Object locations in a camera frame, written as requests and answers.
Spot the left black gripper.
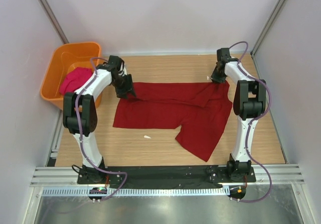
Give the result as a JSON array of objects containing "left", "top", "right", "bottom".
[{"left": 111, "top": 74, "right": 136, "bottom": 100}]

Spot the dark red t-shirt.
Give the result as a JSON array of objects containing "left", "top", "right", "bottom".
[{"left": 113, "top": 82, "right": 232, "bottom": 162}]

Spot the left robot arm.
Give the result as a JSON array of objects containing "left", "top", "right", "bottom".
[{"left": 63, "top": 55, "right": 136, "bottom": 184}]

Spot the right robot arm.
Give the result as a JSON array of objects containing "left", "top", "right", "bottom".
[{"left": 211, "top": 48, "right": 266, "bottom": 182}]

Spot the pink t-shirt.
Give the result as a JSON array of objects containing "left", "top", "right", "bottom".
[{"left": 59, "top": 67, "right": 92, "bottom": 95}]

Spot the slotted cable duct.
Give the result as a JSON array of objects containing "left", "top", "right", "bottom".
[{"left": 42, "top": 186, "right": 230, "bottom": 197}]

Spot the aluminium rail frame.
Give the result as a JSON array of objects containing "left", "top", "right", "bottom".
[{"left": 31, "top": 164, "right": 304, "bottom": 189}]

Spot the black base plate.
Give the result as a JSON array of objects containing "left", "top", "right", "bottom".
[{"left": 72, "top": 165, "right": 256, "bottom": 189}]

